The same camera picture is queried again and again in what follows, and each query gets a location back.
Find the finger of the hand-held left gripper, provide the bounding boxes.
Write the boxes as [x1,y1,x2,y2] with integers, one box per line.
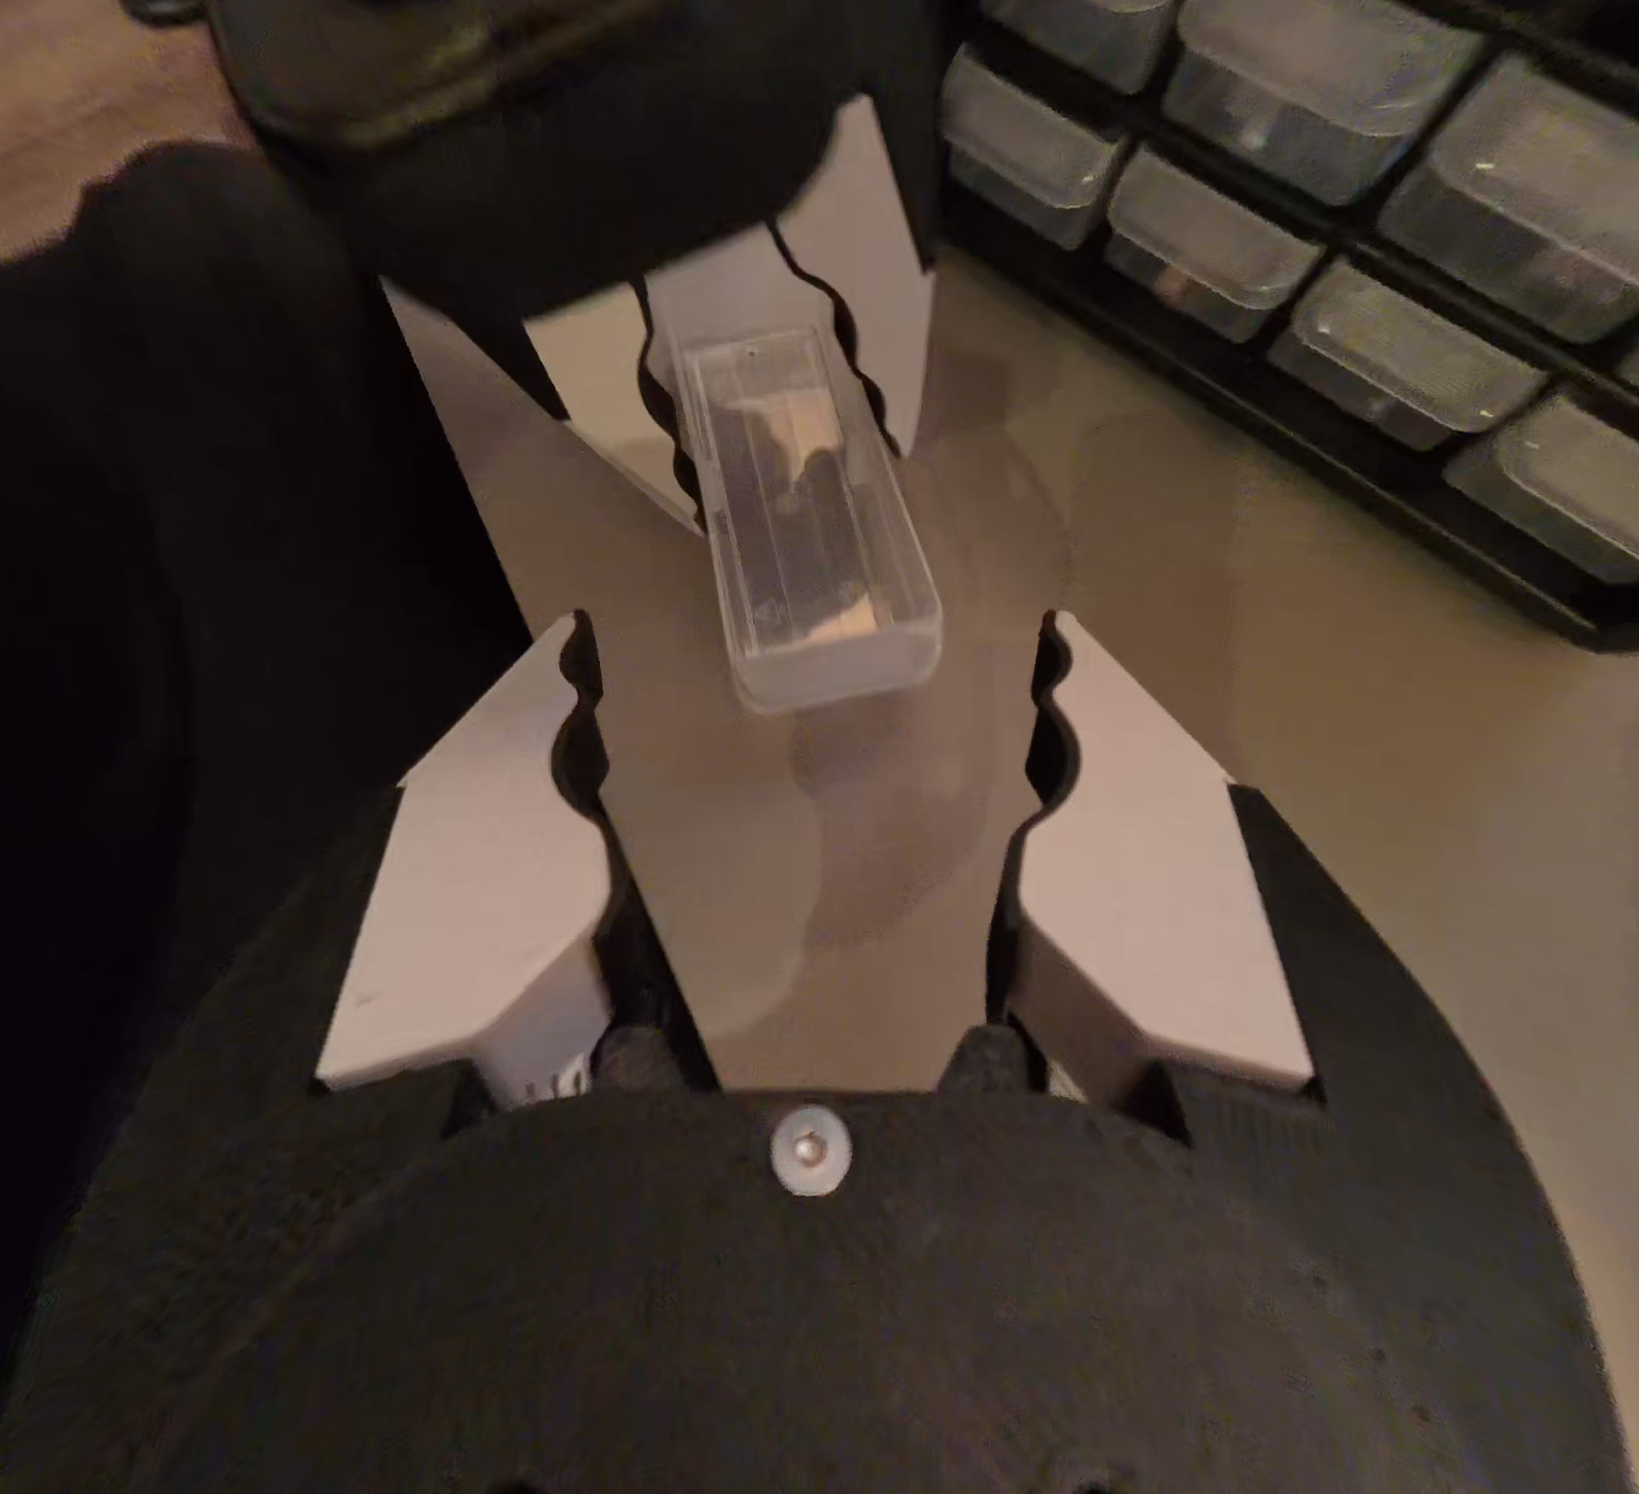
[771,95,939,461]
[384,276,708,537]

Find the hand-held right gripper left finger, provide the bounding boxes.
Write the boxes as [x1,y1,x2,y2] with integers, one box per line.
[315,607,631,1114]

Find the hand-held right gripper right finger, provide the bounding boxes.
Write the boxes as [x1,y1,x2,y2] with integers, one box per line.
[988,607,1321,1109]

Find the rows of clear cabinet drawers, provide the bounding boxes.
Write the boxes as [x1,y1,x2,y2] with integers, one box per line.
[947,0,1639,587]

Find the clear plastic drawer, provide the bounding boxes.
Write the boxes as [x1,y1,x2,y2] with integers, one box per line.
[640,232,945,715]

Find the black drawer cabinet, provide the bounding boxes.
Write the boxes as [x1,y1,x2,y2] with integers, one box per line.
[915,0,1639,653]

